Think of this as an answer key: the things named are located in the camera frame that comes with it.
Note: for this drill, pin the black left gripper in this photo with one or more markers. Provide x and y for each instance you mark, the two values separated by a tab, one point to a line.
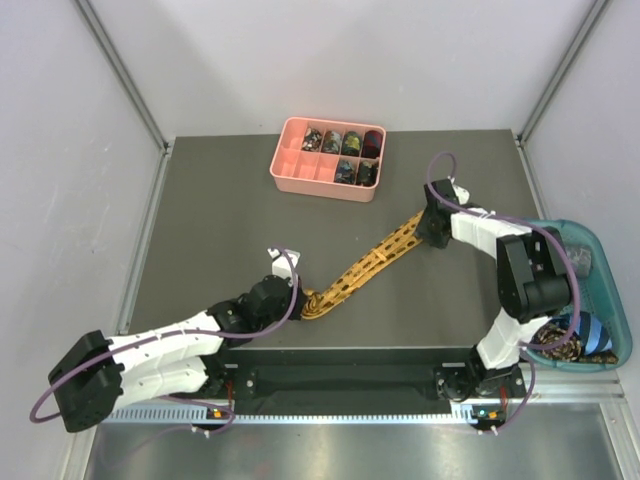
299	304

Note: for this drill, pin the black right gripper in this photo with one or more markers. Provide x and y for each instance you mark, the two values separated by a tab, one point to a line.
423	233

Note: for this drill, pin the yellow patterned necktie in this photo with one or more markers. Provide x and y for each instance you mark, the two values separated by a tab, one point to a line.
391	248

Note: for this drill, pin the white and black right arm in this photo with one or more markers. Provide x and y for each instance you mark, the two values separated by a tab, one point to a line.
534	278

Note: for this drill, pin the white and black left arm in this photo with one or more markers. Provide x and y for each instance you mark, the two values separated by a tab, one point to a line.
100	375

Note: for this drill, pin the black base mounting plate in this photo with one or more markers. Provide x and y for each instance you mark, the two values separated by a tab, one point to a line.
350	382

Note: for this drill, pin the black yellow rolled tie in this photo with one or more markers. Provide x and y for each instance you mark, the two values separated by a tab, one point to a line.
367	173

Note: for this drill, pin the blue patterned rolled tie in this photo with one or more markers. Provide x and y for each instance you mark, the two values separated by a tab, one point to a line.
345	172

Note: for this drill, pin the maroon rolled tie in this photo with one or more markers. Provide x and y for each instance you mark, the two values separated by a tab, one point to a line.
372	144

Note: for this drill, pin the green yellow rolled tie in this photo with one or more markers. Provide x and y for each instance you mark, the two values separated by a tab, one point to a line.
351	144

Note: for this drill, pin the dark floral rolled tie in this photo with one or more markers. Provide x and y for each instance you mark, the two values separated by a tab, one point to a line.
332	142

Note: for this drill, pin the pink compartment organizer box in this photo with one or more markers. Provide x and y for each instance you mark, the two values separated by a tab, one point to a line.
312	173

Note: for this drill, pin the multicolour rolled tie in box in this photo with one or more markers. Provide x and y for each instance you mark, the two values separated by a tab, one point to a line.
312	140

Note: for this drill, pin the brown paisley rolled tie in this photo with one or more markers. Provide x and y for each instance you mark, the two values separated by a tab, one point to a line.
553	332

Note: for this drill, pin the blue striped rolled tie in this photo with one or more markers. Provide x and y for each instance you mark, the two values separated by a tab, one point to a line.
589	339

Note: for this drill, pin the teal perforated plastic basket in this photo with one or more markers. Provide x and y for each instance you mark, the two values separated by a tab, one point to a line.
599	296

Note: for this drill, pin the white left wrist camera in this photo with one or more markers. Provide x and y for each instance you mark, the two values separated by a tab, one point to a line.
283	262

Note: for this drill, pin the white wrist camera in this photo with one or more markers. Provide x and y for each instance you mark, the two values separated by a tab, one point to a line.
283	262
462	194

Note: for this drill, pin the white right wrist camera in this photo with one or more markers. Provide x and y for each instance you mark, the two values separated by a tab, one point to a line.
462	194

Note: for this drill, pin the right aluminium frame post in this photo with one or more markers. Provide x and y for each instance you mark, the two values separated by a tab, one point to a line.
578	41

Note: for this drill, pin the aluminium frame post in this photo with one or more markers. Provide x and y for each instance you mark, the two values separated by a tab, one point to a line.
578	41
99	33

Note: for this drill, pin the left aluminium frame post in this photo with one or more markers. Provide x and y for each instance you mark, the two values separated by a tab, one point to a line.
99	33

